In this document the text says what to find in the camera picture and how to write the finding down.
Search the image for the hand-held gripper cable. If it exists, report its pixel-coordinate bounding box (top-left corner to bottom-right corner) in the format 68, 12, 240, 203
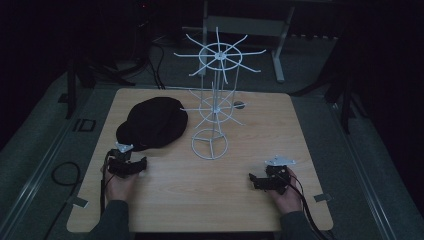
99, 149, 116, 218
278, 172, 336, 240

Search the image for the black floor cable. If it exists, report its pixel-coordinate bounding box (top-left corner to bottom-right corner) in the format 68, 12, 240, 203
42, 161, 82, 240

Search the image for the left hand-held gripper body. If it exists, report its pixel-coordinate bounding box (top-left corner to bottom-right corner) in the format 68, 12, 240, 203
106, 141, 136, 179

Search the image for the right hand-held gripper cable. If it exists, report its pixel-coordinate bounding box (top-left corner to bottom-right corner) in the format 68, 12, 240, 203
278, 172, 336, 240

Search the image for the grey metal desk frame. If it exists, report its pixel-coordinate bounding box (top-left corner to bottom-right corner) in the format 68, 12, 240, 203
199, 0, 334, 84

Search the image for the person's left hand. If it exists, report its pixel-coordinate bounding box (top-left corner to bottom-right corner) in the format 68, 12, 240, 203
101, 165, 141, 203

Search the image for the left hand-held gripper cable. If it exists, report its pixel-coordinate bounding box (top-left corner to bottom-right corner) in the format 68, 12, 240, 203
99, 149, 116, 218

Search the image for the grey tape piece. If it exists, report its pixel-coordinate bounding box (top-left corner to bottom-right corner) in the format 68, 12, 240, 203
71, 196, 90, 209
313, 192, 334, 204

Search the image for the white wire hanging rack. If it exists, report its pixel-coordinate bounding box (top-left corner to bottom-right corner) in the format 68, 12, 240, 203
173, 26, 268, 161

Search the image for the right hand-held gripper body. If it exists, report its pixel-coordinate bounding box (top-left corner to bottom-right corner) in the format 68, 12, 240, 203
264, 154, 292, 196

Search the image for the person's right hand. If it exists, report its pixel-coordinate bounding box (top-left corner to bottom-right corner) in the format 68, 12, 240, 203
266, 166, 305, 216

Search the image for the black metal stand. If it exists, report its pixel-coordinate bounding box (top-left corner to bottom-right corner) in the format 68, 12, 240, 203
289, 39, 368, 135
58, 49, 149, 120

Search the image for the black hat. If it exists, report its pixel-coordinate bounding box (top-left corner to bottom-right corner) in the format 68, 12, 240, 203
115, 96, 190, 151

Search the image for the black hanging cable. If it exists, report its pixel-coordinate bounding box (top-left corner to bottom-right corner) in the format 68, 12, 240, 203
146, 39, 167, 90

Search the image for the black rectangular floor frame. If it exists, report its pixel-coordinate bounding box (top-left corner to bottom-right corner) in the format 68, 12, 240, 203
72, 117, 98, 133

